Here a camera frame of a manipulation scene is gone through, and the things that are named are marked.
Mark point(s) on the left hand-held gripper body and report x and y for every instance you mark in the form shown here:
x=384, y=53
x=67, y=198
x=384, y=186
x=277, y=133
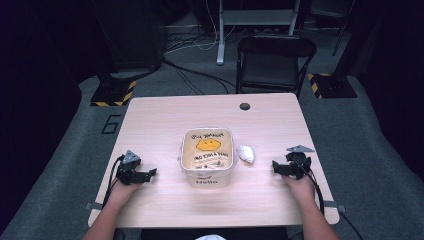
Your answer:
x=128, y=170

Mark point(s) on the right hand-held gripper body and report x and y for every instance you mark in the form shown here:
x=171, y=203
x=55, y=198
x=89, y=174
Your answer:
x=298, y=163

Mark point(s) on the white paper ball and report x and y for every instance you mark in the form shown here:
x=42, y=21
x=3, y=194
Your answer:
x=246, y=154

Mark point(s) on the cream square bin yellow print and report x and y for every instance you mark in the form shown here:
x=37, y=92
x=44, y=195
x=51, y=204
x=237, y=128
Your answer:
x=206, y=156

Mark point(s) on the person's left hand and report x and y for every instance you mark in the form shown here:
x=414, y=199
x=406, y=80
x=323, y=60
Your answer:
x=121, y=190

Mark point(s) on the person's right hand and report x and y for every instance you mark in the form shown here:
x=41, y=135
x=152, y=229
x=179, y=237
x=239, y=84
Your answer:
x=300, y=189

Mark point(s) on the grey tape strip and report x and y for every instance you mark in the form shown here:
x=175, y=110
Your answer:
x=333, y=206
x=93, y=206

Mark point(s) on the black folding chair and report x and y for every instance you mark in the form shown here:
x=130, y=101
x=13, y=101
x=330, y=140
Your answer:
x=271, y=66

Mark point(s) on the dark curtain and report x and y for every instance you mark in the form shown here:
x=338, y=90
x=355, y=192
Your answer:
x=33, y=83
x=396, y=83

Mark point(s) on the black yellow striped base plate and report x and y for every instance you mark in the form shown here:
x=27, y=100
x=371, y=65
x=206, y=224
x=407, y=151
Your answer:
x=330, y=86
x=113, y=95

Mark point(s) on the white metal stand frame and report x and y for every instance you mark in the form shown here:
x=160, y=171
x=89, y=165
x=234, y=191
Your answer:
x=253, y=16

